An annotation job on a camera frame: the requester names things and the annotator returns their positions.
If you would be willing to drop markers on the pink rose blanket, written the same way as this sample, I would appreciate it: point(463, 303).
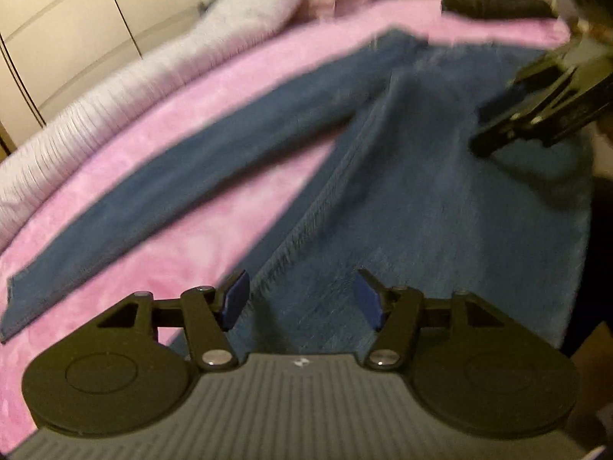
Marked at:
point(171, 201)

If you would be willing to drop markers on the blue denim jeans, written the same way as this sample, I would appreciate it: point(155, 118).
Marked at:
point(401, 195)

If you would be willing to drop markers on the white wardrobe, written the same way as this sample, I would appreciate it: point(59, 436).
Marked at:
point(53, 51)

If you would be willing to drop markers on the white striped duvet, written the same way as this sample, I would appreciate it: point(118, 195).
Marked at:
point(44, 162)

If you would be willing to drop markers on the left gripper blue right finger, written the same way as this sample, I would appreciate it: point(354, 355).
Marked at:
point(371, 296)

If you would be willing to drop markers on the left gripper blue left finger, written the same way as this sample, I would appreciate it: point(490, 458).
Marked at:
point(233, 295)

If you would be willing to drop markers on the black folded garment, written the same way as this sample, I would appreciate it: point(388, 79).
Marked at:
point(490, 10)

